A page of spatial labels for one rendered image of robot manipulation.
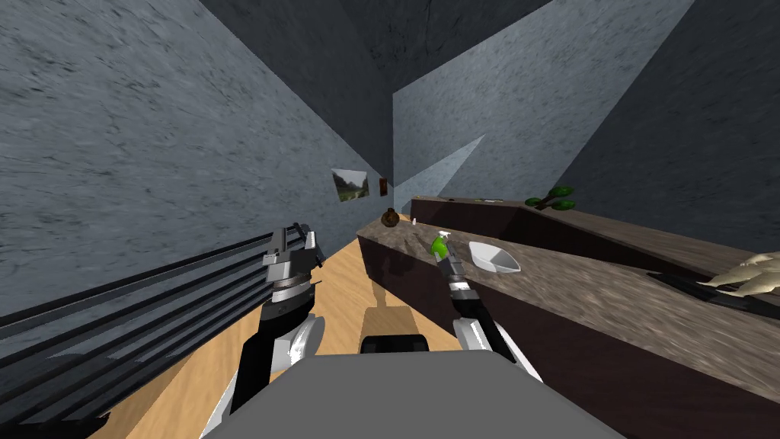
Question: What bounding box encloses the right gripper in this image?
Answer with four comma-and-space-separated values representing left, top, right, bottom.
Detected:
436, 253, 468, 284

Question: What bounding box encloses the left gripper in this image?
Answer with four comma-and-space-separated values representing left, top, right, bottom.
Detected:
262, 223, 324, 287

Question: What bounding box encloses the green spray bottle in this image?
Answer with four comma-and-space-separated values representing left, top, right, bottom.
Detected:
430, 230, 456, 262

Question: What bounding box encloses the white bowl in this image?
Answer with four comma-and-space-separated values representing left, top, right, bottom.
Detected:
467, 240, 523, 275

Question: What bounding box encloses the green leafy plant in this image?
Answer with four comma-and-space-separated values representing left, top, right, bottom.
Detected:
524, 185, 577, 213

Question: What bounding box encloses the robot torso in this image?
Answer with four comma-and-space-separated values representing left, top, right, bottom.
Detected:
200, 333, 628, 439

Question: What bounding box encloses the black slatted rack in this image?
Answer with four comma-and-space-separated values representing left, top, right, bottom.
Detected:
0, 222, 305, 439

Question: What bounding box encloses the pale beige sculpture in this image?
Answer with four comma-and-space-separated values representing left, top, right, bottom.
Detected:
697, 251, 780, 300

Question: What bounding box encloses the landscape picture on wall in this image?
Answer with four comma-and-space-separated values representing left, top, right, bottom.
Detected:
331, 168, 372, 204

